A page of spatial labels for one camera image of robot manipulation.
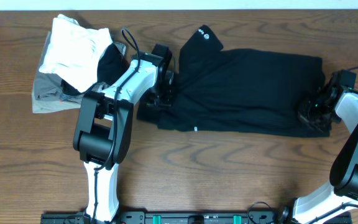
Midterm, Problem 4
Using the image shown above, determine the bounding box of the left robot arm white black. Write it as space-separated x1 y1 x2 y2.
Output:
73 51 173 223

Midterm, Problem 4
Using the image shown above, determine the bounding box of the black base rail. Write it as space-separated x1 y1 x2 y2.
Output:
40 210 352 224

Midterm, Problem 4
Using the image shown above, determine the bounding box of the grey folded garment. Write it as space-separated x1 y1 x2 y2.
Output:
31 30 127 114

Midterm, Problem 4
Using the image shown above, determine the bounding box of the white folded garment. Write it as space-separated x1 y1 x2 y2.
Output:
39 14 112 93

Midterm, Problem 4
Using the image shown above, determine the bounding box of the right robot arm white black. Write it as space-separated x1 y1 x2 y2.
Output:
282 86 358 223

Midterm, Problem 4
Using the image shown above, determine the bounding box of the black t-shirt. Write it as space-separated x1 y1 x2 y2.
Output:
137 26 329 138

